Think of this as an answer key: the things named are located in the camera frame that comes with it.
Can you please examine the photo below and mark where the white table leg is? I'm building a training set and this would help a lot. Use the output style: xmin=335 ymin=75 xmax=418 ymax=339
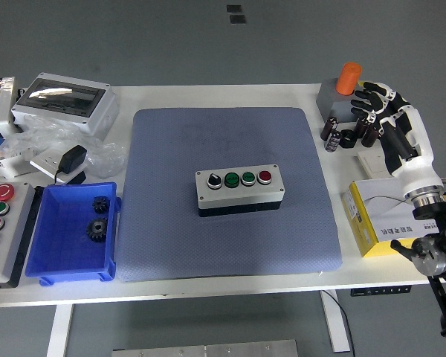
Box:
xmin=46 ymin=303 xmax=75 ymax=357
xmin=319 ymin=289 xmax=352 ymax=353

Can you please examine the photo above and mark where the blue plastic bin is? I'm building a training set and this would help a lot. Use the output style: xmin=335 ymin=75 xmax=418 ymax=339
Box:
xmin=24 ymin=181 xmax=123 ymax=286

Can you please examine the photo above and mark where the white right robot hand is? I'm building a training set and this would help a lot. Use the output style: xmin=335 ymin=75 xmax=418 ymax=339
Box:
xmin=349 ymin=80 xmax=444 ymax=200

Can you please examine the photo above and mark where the white wall switch plate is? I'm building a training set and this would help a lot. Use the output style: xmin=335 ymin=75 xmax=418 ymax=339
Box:
xmin=358 ymin=150 xmax=392 ymax=178

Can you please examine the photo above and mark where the grey four-button control box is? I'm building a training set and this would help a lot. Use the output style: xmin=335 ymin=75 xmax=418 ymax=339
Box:
xmin=195 ymin=164 xmax=285 ymax=218

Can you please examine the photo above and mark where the white and yellow cardboard box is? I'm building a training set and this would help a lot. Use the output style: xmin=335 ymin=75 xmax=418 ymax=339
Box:
xmin=342 ymin=181 xmax=446 ymax=258

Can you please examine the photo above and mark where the clear plastic bag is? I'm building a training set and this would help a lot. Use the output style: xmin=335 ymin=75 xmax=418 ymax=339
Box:
xmin=0 ymin=113 xmax=129 ymax=179

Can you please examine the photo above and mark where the dark brown capacitor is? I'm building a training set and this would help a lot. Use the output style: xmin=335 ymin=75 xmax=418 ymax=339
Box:
xmin=321 ymin=115 xmax=339 ymax=141
xmin=326 ymin=129 xmax=342 ymax=152
xmin=361 ymin=124 xmax=381 ymax=148
xmin=353 ymin=115 xmax=371 ymax=139

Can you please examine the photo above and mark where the black cable under table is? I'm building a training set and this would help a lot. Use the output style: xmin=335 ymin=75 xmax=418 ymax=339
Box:
xmin=326 ymin=289 xmax=358 ymax=357

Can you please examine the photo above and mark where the grey switch box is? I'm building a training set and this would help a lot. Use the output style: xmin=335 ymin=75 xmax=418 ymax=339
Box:
xmin=315 ymin=77 xmax=380 ymax=123

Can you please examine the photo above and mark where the small black bevel gear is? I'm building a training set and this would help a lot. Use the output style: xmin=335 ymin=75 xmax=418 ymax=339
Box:
xmin=91 ymin=196 xmax=111 ymax=214

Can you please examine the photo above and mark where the large black bevel gear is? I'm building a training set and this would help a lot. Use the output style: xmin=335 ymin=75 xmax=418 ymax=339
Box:
xmin=85 ymin=216 xmax=109 ymax=242

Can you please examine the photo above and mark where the grey five-button control station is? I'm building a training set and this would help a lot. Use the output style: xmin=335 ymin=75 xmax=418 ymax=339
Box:
xmin=0 ymin=181 xmax=42 ymax=289

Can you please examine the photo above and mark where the black ring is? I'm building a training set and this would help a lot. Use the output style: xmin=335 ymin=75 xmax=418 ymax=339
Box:
xmin=340 ymin=129 xmax=356 ymax=149

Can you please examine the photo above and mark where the black power adapter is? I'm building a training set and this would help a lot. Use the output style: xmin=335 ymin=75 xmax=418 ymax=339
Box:
xmin=54 ymin=144 xmax=88 ymax=176

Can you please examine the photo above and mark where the black power strip under table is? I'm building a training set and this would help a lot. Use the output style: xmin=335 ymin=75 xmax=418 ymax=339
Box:
xmin=349 ymin=285 xmax=413 ymax=298

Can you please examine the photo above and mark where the white metal device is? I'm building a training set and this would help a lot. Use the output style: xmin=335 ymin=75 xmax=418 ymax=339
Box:
xmin=0 ymin=87 xmax=25 ymax=135

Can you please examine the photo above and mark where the blue-grey textured mat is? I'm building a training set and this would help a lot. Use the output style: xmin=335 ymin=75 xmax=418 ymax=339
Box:
xmin=117 ymin=106 xmax=343 ymax=283

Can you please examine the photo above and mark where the orange cylinder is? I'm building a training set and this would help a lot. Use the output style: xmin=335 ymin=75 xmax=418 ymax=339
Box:
xmin=335 ymin=62 xmax=363 ymax=96

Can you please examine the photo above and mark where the grey enclosure with clear lid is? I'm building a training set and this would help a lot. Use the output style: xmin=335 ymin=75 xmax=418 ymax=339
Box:
xmin=10 ymin=72 xmax=120 ymax=141

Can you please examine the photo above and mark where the grey metal plate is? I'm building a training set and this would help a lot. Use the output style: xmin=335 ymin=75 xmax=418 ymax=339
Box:
xmin=111 ymin=338 xmax=300 ymax=357

